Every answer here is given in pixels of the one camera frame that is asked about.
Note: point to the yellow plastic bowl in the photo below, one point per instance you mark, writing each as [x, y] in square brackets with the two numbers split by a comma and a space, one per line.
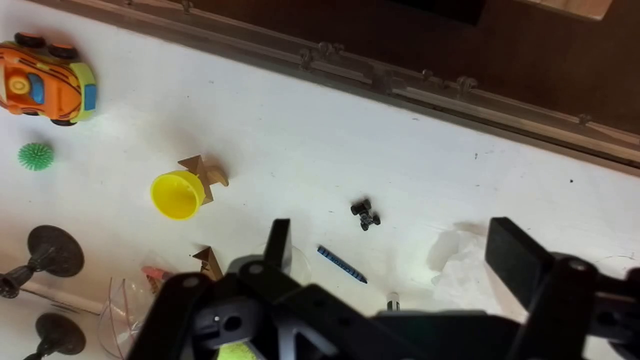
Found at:
[175, 196]

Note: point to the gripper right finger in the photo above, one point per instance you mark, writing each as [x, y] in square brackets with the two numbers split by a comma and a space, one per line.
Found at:
[560, 295]

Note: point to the small black toy vehicle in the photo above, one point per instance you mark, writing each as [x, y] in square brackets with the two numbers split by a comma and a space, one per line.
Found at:
[366, 215]

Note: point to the brown wooden toy piece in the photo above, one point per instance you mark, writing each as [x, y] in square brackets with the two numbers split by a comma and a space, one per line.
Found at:
[209, 175]

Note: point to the crumpled white tissue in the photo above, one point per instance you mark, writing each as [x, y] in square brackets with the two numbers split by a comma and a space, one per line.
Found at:
[465, 275]

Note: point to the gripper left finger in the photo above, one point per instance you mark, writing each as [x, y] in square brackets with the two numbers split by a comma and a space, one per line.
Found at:
[280, 300]

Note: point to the blue crayon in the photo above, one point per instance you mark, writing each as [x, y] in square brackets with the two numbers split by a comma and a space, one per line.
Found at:
[342, 264]

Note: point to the pink crayon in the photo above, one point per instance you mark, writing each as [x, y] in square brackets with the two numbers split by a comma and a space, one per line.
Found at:
[156, 273]

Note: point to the black suction cup mount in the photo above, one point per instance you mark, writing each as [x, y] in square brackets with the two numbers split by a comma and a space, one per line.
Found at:
[52, 250]
[60, 334]

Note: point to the green spiky ball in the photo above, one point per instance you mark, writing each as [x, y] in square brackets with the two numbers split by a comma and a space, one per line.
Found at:
[35, 157]

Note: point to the small brown wooden triangle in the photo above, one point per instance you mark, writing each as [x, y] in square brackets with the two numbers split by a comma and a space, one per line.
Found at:
[210, 261]

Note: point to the clear round lid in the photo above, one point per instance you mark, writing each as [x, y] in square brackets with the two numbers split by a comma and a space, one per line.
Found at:
[300, 267]

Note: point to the white rod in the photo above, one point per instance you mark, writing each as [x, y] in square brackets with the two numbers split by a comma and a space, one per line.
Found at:
[65, 299]

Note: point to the yellow-green fuzzy ball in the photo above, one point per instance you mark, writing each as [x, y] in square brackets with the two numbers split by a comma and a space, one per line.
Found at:
[236, 352]

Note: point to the clear plastic cup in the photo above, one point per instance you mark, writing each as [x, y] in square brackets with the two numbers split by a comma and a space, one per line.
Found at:
[122, 310]

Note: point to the orange toy car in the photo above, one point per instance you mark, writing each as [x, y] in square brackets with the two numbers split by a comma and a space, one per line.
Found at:
[47, 82]

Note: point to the window sliding track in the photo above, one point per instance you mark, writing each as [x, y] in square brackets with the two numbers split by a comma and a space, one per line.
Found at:
[380, 80]

